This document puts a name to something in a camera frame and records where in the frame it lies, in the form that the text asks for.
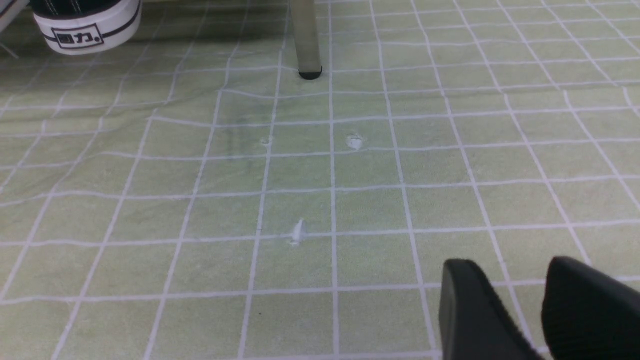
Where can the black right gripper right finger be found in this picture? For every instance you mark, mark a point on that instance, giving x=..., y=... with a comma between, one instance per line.
x=588, y=315

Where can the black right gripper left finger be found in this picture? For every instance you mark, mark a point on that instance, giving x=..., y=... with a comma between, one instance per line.
x=473, y=322

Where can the black canvas sneaker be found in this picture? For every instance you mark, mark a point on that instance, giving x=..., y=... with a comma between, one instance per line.
x=80, y=27

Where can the stainless steel shoe rack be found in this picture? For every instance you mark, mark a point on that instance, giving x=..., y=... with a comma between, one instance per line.
x=306, y=40

